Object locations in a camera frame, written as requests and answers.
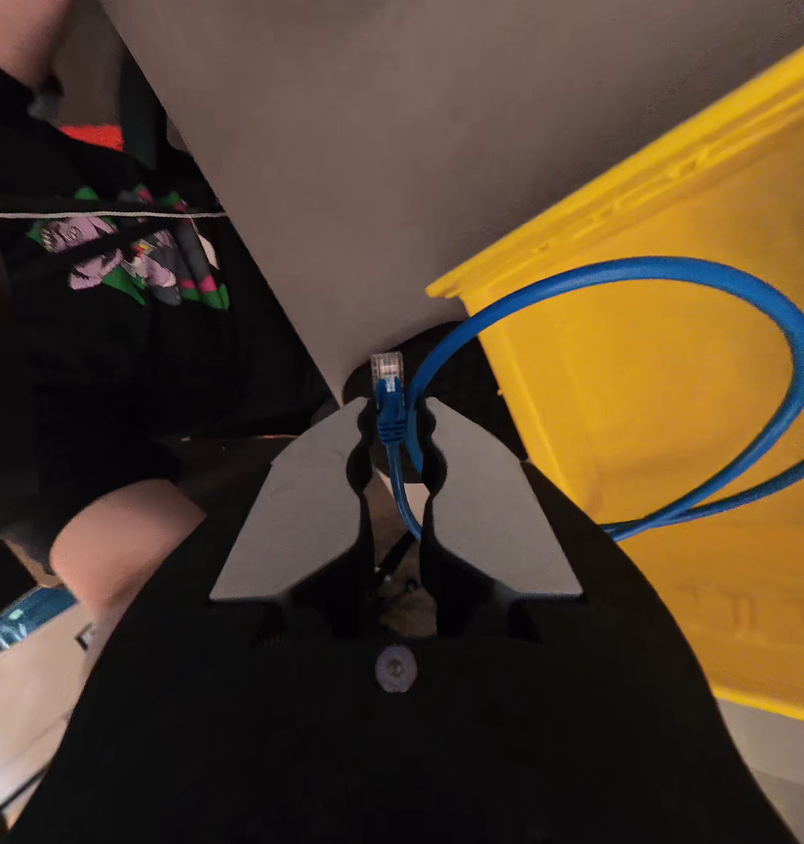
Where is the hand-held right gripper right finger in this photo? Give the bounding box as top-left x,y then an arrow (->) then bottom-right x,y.
419,397 -> 585,638

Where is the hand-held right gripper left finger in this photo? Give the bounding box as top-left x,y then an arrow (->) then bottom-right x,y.
209,397 -> 376,638

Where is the blue ethernet cable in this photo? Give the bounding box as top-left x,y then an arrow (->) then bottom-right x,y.
370,256 -> 804,543

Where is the yellow plastic bin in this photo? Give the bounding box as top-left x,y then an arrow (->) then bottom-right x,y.
425,36 -> 804,726

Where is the person's bare leg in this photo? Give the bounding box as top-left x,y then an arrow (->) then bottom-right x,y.
49,478 -> 208,611

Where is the blue striped shoe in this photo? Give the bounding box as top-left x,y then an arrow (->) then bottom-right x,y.
0,586 -> 78,660

